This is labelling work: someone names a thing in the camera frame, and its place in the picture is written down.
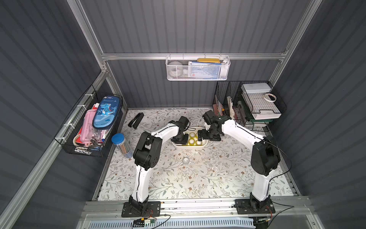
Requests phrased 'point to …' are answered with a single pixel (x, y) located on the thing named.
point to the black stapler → (136, 121)
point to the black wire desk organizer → (228, 100)
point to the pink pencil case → (90, 136)
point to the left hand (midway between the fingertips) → (184, 142)
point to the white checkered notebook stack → (263, 105)
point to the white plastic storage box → (194, 129)
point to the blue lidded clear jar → (118, 139)
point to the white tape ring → (270, 101)
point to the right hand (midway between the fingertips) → (207, 137)
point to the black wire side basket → (68, 135)
